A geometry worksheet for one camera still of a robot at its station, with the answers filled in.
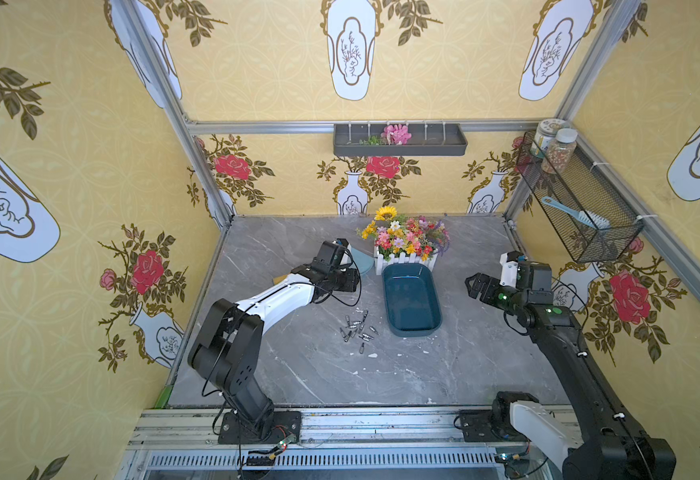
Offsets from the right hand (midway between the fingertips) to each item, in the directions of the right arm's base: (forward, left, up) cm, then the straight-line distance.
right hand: (486, 282), depth 82 cm
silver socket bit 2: (-5, +39, -15) cm, 42 cm away
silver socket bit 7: (-14, +34, -16) cm, 40 cm away
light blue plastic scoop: (+18, +35, -16) cm, 42 cm away
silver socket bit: (-3, +33, -17) cm, 37 cm away
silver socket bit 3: (-8, +34, -16) cm, 39 cm away
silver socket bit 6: (-11, +33, -16) cm, 38 cm away
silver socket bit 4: (-8, +30, -15) cm, 35 cm away
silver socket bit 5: (-11, +39, -16) cm, 43 cm away
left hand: (+5, +40, -7) cm, 41 cm away
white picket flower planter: (+15, +23, 0) cm, 27 cm away
